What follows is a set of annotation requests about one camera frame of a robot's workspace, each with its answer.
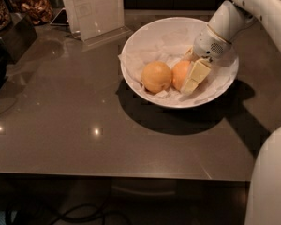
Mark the white ceramic bowl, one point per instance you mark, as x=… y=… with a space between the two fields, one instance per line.
x=146 y=41

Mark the clear acrylic sign holder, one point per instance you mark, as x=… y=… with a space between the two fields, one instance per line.
x=96 y=22

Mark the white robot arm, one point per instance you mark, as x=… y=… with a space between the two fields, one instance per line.
x=264 y=197

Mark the orange fruit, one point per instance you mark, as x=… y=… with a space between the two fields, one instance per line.
x=179 y=72
x=156 y=77

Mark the dark smartphone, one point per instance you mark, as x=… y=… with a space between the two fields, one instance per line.
x=60 y=19

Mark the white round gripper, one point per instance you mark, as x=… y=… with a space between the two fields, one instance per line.
x=210 y=46

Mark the glass jar of snacks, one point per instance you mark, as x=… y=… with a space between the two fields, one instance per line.
x=39 y=11

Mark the dark wooden box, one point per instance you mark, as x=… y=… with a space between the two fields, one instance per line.
x=17 y=37

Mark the white paper napkin liner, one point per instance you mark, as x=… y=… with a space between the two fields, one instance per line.
x=159 y=47

